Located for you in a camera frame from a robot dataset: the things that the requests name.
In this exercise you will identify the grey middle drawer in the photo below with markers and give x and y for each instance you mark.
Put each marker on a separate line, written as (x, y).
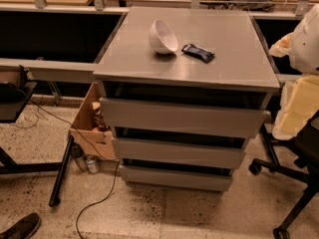
(177, 153)

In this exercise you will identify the brown bottle in box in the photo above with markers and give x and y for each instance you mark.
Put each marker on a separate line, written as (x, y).
(98, 116)

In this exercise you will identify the white bowl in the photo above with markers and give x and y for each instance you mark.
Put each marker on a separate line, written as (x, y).
(162, 38)

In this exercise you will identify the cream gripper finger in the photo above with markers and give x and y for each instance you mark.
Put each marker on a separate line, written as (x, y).
(299, 103)

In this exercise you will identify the grey bottom drawer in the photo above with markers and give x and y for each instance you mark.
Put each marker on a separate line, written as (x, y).
(175, 178)

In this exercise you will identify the dark spray can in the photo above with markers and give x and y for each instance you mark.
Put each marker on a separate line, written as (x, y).
(78, 156)

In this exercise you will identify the black office chair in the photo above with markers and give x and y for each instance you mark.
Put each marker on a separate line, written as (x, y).
(306, 146)

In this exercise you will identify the black shoe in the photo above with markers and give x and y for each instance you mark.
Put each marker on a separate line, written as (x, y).
(24, 228)

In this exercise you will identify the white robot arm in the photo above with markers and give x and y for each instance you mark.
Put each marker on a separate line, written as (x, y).
(302, 45)

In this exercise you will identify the black table leg frame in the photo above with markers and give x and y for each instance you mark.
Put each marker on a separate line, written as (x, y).
(9, 166)

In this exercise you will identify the dark blue snack packet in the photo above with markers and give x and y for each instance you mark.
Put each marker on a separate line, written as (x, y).
(198, 53)

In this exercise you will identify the black side table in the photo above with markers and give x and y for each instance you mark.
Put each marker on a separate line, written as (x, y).
(15, 92)

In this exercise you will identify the silver can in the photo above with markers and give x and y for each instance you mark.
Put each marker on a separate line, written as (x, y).
(92, 164)

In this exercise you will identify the cardboard box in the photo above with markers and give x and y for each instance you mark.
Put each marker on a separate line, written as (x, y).
(85, 131)

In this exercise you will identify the grey drawer cabinet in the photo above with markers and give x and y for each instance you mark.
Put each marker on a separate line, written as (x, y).
(238, 77)

